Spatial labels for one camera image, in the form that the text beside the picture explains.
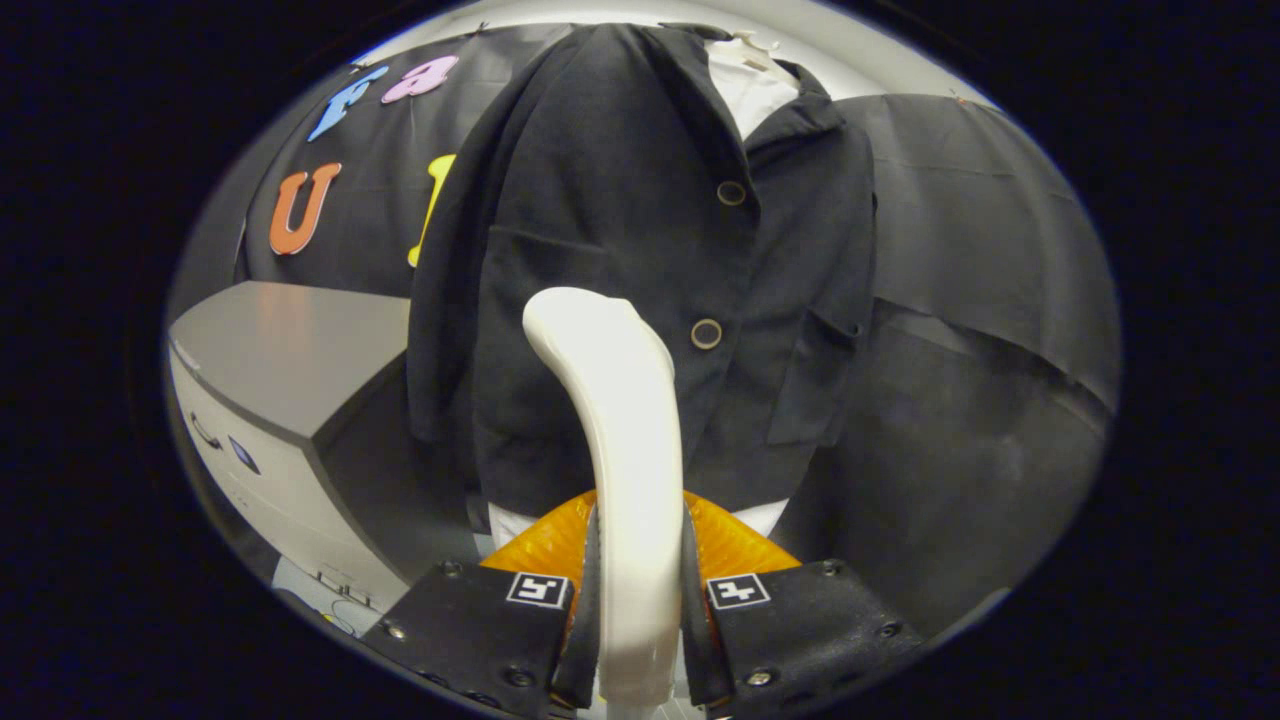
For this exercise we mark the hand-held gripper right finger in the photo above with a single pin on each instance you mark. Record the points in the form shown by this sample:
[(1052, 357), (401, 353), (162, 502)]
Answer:
[(800, 625)]

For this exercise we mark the grey cabinet with dark top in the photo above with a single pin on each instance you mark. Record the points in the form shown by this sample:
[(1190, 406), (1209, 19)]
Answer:
[(280, 350)]

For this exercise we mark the white clothes hanger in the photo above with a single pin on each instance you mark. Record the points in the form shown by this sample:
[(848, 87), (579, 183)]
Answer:
[(752, 45)]

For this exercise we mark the black backdrop cloth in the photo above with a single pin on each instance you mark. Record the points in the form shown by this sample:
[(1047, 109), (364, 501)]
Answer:
[(980, 250)]

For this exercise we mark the black blazer jacket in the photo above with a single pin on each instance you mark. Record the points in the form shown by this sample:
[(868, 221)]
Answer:
[(600, 200)]

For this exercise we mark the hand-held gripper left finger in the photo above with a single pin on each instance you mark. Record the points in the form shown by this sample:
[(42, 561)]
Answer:
[(480, 630)]

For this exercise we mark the white mannequin torso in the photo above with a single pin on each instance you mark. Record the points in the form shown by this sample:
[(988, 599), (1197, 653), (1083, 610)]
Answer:
[(750, 90)]

